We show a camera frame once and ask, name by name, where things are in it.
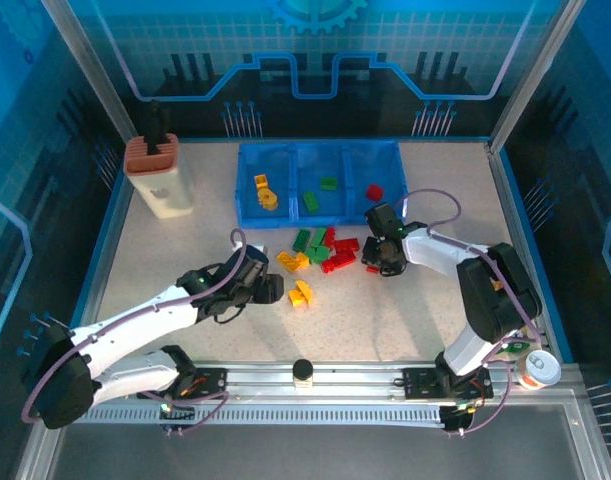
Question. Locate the orange drink can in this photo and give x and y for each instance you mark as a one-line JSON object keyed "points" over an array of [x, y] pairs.
{"points": [[540, 369]]}

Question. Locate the green lego brick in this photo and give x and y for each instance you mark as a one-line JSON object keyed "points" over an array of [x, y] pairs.
{"points": [[324, 253], [319, 236], [311, 254], [329, 183], [301, 240], [311, 202]]}

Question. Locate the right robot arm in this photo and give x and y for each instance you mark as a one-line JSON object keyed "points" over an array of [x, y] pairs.
{"points": [[500, 300]]}

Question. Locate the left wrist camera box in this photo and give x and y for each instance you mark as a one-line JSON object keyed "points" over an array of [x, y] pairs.
{"points": [[255, 251]]}

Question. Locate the white knife block pink top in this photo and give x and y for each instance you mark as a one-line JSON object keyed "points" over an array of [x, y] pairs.
{"points": [[160, 192]]}

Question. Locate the small electronics board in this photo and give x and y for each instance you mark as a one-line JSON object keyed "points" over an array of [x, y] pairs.
{"points": [[177, 417], [457, 419]]}

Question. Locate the aluminium mounting rail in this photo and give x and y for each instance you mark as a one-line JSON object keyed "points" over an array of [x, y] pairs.
{"points": [[360, 385]]}

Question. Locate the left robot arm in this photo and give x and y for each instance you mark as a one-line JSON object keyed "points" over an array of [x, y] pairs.
{"points": [[115, 345]]}

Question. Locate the aluminium frame post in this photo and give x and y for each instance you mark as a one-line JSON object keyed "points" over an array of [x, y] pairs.
{"points": [[92, 75], [532, 75]]}

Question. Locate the black round knob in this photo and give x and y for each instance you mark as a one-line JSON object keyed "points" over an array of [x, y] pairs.
{"points": [[303, 369]]}

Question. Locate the blue three-compartment plastic bin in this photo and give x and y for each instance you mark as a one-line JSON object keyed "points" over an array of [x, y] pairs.
{"points": [[317, 217]]}

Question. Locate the yellow lego brick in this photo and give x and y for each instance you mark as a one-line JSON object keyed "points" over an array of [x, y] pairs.
{"points": [[260, 181], [296, 298], [304, 288], [291, 260]]}

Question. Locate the green snack bag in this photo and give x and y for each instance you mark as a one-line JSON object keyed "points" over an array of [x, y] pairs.
{"points": [[517, 348]]}

